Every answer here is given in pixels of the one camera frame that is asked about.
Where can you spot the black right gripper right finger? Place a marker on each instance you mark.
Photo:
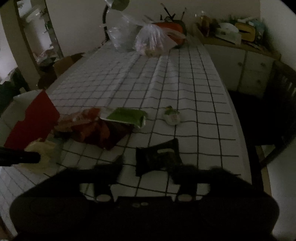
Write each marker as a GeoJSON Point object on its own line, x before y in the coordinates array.
{"type": "Point", "coordinates": [188, 177]}

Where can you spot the dark wooden chair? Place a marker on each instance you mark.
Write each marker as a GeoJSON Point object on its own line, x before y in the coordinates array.
{"type": "Point", "coordinates": [275, 117]}

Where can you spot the small white wrapped candy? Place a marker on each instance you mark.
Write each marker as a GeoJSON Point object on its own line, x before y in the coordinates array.
{"type": "Point", "coordinates": [172, 116]}

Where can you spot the white iron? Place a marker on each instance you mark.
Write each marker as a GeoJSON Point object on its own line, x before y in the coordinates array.
{"type": "Point", "coordinates": [228, 32]}

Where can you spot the red container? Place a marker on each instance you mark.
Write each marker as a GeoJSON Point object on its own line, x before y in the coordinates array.
{"type": "Point", "coordinates": [175, 31]}

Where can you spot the orange red snack packet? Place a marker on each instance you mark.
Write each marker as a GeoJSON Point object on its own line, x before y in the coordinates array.
{"type": "Point", "coordinates": [84, 126]}

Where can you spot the cream yellow snack packet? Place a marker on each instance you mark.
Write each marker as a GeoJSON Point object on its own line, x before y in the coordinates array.
{"type": "Point", "coordinates": [49, 151]}

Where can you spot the clear plastic bag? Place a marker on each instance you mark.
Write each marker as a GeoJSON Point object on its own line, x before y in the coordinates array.
{"type": "Point", "coordinates": [124, 30]}

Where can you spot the green snack packet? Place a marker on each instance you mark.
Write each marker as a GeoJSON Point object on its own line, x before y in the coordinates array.
{"type": "Point", "coordinates": [129, 116]}

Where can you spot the brown chair left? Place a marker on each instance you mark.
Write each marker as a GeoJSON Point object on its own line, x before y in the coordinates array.
{"type": "Point", "coordinates": [65, 63]}

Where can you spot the silver desk lamp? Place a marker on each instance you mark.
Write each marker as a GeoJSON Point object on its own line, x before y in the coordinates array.
{"type": "Point", "coordinates": [113, 8]}

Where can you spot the red and white cardboard box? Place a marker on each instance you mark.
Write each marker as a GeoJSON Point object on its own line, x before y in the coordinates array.
{"type": "Point", "coordinates": [29, 117]}

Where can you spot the white grid tablecloth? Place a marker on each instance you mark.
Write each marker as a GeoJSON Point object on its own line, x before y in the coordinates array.
{"type": "Point", "coordinates": [209, 133]}

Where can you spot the white sideboard cabinet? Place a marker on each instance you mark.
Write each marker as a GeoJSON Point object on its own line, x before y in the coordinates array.
{"type": "Point", "coordinates": [241, 67]}

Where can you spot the black snack packet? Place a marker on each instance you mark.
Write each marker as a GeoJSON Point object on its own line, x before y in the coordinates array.
{"type": "Point", "coordinates": [162, 156]}

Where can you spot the plastic bag with snacks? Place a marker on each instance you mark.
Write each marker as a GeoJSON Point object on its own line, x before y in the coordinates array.
{"type": "Point", "coordinates": [152, 41]}

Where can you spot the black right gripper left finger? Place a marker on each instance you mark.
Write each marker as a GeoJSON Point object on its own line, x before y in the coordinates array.
{"type": "Point", "coordinates": [103, 176]}

